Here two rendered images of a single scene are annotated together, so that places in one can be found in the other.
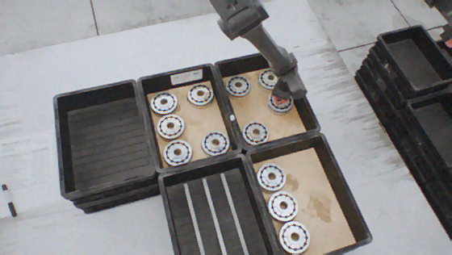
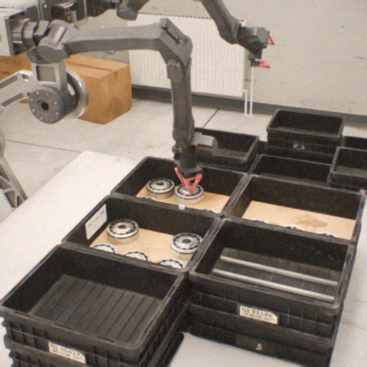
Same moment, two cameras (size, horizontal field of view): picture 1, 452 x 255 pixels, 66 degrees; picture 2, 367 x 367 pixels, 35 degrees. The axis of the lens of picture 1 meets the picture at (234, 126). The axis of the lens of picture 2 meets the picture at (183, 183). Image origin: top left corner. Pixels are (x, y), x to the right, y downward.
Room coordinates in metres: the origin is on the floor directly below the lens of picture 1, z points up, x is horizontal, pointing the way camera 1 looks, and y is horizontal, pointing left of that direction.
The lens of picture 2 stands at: (-0.50, 1.09, 1.90)
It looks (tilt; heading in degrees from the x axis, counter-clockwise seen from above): 29 degrees down; 316
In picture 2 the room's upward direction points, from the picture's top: 1 degrees counter-clockwise
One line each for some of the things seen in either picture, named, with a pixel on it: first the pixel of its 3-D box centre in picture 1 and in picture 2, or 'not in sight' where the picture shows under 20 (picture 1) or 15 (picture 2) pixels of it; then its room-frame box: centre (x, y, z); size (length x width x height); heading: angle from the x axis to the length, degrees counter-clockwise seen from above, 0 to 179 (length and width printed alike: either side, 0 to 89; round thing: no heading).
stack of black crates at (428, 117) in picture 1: (432, 140); (288, 200); (0.97, -1.13, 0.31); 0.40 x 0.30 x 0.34; 25
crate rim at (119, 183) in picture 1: (102, 134); (92, 293); (0.49, 0.45, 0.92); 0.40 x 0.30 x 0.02; 23
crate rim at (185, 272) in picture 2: (187, 114); (143, 232); (0.61, 0.17, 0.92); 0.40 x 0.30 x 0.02; 23
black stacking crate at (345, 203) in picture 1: (301, 199); (295, 221); (0.36, -0.26, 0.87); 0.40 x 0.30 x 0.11; 23
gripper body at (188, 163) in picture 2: (285, 82); (188, 160); (0.76, -0.17, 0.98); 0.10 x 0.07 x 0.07; 158
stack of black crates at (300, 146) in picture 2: not in sight; (302, 158); (1.14, -1.49, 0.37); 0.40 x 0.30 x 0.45; 25
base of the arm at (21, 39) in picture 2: not in sight; (26, 34); (1.03, 0.23, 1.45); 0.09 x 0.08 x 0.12; 115
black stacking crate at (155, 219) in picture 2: (188, 121); (143, 246); (0.61, 0.17, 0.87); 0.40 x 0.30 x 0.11; 23
